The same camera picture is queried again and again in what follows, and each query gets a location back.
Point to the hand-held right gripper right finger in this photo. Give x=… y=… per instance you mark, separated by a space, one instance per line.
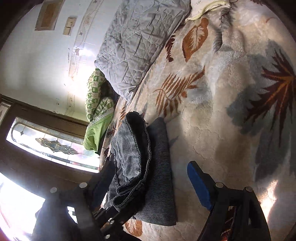
x=198 y=185

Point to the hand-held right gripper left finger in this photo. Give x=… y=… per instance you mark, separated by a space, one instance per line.
x=101 y=176

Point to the blue denim pants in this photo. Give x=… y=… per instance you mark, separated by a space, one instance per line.
x=134 y=148

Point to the green pillow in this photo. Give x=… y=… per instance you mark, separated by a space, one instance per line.
x=96 y=134

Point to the stained glass window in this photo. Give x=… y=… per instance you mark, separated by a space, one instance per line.
x=53 y=143

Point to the green patterned quilt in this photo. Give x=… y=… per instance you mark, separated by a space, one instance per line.
x=94 y=97

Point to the dark purple cloth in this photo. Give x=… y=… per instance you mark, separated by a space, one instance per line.
x=108 y=89

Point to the leaf print blanket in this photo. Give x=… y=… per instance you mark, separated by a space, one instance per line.
x=219 y=81

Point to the grey quilted blanket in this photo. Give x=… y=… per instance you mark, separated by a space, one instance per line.
x=138 y=39

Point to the white pillow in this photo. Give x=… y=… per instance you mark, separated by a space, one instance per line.
x=208 y=7

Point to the dark wooden window frame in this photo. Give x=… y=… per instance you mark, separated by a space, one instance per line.
x=46 y=111

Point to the beige wall switch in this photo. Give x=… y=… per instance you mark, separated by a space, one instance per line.
x=70 y=26

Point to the beige wall panel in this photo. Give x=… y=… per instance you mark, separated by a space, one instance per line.
x=48 y=15

